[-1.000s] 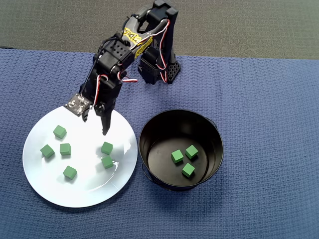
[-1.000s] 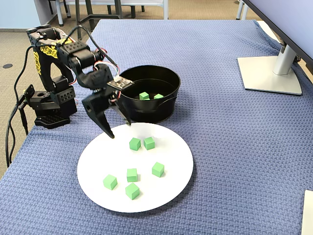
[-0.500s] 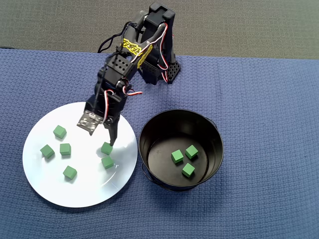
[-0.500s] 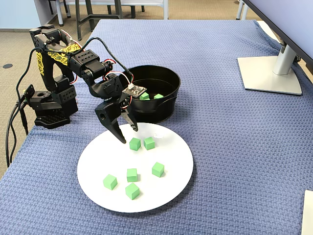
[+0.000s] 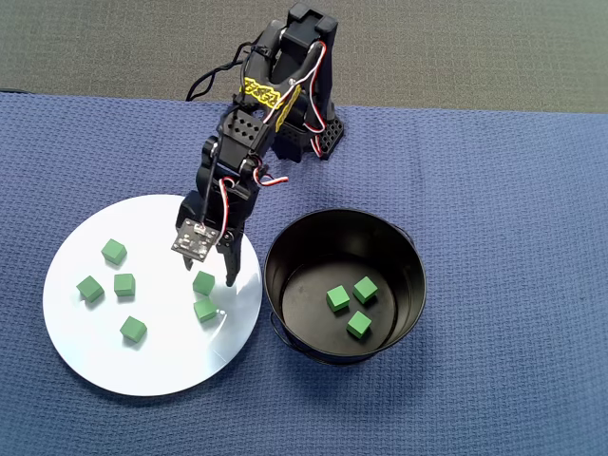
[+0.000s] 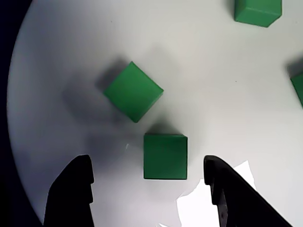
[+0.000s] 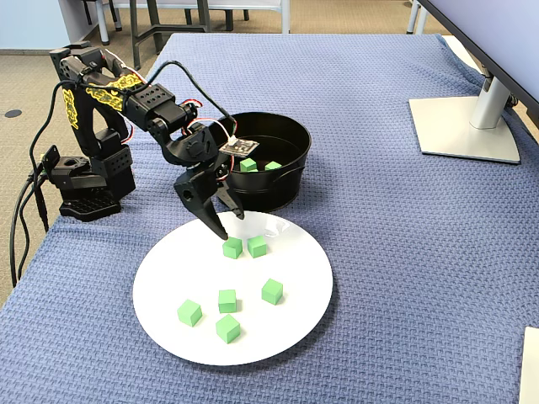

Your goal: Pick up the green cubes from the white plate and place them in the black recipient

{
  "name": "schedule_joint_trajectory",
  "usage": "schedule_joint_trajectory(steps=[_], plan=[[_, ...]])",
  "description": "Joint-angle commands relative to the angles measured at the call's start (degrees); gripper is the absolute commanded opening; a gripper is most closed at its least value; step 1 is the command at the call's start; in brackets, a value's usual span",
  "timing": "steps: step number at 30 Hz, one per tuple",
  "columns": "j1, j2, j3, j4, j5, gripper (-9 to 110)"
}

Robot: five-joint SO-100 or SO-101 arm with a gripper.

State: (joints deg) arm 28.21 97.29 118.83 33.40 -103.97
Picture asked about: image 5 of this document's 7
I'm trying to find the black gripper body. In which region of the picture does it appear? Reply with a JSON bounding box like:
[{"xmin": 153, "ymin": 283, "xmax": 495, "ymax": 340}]
[{"xmin": 178, "ymin": 176, "xmax": 261, "ymax": 233}]

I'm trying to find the green cube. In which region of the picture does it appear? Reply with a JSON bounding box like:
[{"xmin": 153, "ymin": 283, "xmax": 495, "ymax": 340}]
[
  {"xmin": 119, "ymin": 315, "xmax": 148, "ymax": 344},
  {"xmin": 325, "ymin": 284, "xmax": 352, "ymax": 314},
  {"xmin": 352, "ymin": 275, "xmax": 380, "ymax": 305},
  {"xmin": 113, "ymin": 273, "xmax": 137, "ymax": 298},
  {"xmin": 192, "ymin": 270, "xmax": 217, "ymax": 296},
  {"xmin": 101, "ymin": 237, "xmax": 128, "ymax": 266},
  {"xmin": 346, "ymin": 311, "xmax": 373, "ymax": 341},
  {"xmin": 193, "ymin": 296, "xmax": 219, "ymax": 324},
  {"xmin": 75, "ymin": 275, "xmax": 105, "ymax": 304}
]

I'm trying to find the white round plate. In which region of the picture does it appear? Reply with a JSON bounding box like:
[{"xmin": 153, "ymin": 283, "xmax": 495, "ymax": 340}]
[{"xmin": 42, "ymin": 194, "xmax": 264, "ymax": 398}]

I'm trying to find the black metal bucket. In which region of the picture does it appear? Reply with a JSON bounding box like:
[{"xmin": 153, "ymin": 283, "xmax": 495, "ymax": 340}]
[{"xmin": 263, "ymin": 207, "xmax": 428, "ymax": 366}]

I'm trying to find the blue woven tablecloth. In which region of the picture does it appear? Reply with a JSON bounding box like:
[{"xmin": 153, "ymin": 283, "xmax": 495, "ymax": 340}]
[{"xmin": 0, "ymin": 89, "xmax": 608, "ymax": 456}]

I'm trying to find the small camera circuit board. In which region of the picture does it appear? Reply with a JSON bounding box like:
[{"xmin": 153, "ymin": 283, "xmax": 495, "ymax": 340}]
[{"xmin": 170, "ymin": 217, "xmax": 223, "ymax": 262}]

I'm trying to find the thin black camera cable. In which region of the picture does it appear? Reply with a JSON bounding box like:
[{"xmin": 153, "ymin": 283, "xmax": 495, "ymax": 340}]
[{"xmin": 184, "ymin": 41, "xmax": 260, "ymax": 234}]

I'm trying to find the red white gripper servo wire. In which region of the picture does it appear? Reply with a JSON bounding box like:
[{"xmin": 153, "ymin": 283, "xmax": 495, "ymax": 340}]
[{"xmin": 216, "ymin": 165, "xmax": 290, "ymax": 248}]

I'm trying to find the red white arm servo wire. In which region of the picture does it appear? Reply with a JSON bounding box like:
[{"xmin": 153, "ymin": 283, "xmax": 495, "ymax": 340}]
[{"xmin": 263, "ymin": 41, "xmax": 329, "ymax": 158}]

